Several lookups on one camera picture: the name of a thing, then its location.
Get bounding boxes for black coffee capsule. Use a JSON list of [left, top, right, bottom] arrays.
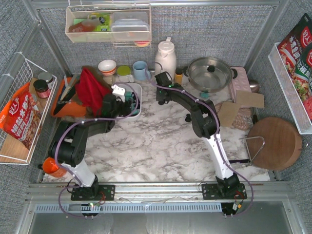
[[132, 93, 140, 110], [185, 114, 192, 123]]

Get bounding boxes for orange cup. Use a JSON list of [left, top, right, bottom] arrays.
[[42, 157, 67, 178]]

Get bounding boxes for orange plastic tray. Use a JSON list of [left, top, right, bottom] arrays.
[[50, 80, 86, 117]]

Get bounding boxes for green lidded cup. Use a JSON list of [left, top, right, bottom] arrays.
[[117, 65, 134, 83]]

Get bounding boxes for red lidded jar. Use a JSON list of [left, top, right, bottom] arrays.
[[33, 79, 50, 99]]

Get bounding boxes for white thermos jug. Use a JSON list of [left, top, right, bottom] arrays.
[[155, 37, 176, 79]]

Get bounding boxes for green coffee capsule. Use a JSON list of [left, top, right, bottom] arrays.
[[125, 92, 132, 101], [199, 92, 209, 99]]

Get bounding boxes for white plastic storage basket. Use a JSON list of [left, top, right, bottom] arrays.
[[112, 82, 142, 122]]

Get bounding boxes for red cloth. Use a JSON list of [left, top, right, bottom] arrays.
[[75, 67, 113, 117]]

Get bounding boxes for cardboard sheet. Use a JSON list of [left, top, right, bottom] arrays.
[[236, 90, 265, 108], [218, 101, 240, 127]]

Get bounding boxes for yellow spice bottle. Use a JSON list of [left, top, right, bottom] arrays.
[[175, 68, 183, 85]]

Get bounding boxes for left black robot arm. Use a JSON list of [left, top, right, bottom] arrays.
[[49, 93, 140, 197]]

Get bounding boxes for black chef knife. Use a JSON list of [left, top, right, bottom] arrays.
[[51, 84, 76, 117]]

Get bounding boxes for pink striped oven mitt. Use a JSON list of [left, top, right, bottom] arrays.
[[232, 108, 253, 131]]

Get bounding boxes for pink box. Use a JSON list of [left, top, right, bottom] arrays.
[[229, 67, 251, 102]]

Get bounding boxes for white wire basket right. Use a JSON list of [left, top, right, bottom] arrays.
[[268, 42, 312, 135]]

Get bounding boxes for metal wire stand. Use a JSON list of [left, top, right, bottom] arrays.
[[240, 136, 265, 166]]

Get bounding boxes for orange snack bag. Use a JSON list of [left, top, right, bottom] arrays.
[[0, 82, 41, 150]]

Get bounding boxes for white wire rack left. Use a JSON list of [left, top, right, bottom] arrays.
[[0, 52, 58, 165]]

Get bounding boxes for white handled knife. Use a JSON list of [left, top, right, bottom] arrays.
[[63, 74, 80, 94]]

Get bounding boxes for red seasoning packet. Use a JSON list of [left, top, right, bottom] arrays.
[[277, 13, 312, 118]]

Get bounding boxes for blue mug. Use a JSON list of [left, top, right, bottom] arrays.
[[133, 61, 151, 81]]

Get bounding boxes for steel pot with lid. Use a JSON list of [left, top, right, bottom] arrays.
[[183, 57, 238, 93]]

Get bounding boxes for white orange striped bowl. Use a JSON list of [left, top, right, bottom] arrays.
[[97, 59, 117, 76]]

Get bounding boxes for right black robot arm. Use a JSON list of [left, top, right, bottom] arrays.
[[155, 72, 240, 197]]

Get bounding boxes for clear plastic food box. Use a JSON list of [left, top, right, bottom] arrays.
[[111, 11, 150, 41]]

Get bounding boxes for round wooden board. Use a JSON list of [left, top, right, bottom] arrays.
[[247, 117, 302, 171]]

